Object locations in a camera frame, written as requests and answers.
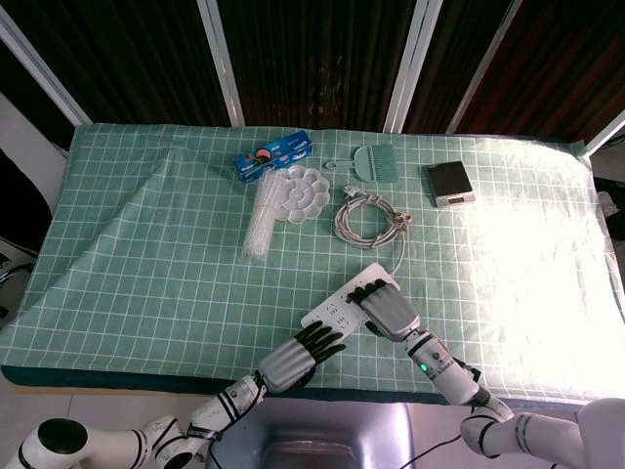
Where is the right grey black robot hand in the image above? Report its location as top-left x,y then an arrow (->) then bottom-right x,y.
347,277 -> 422,343

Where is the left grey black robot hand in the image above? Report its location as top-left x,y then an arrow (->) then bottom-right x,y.
257,322 -> 346,395

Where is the white power strip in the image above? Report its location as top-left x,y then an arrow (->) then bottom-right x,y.
300,262 -> 399,344

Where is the silver robot chest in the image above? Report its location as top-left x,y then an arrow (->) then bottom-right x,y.
204,398 -> 471,469

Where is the black silver digital scale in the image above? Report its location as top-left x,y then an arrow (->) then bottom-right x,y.
422,159 -> 475,211

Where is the clear plastic straw bundle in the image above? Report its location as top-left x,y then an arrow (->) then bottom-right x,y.
241,173 -> 287,261

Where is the white flower paint palette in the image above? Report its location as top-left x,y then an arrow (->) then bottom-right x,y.
272,164 -> 333,227

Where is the green mini brush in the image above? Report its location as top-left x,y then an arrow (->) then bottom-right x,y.
364,148 -> 397,181

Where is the green mini dustpan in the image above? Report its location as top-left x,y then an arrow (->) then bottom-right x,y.
324,145 -> 398,185

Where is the dark teal under cloth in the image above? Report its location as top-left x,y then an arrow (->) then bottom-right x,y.
0,363 -> 587,407

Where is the green checked tablecloth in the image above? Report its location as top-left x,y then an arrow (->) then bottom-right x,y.
0,121 -> 625,405

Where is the blue cookie box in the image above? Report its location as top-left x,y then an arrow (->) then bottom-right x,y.
232,136 -> 314,185

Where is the dark brown curtain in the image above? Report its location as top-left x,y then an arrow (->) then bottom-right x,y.
0,0 -> 625,148

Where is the coiled grey power cable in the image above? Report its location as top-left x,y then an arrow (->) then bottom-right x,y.
333,184 -> 414,276

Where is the white frame post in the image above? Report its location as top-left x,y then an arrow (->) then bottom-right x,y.
445,0 -> 524,135
385,0 -> 443,134
0,9 -> 93,127
584,108 -> 625,156
196,0 -> 246,126

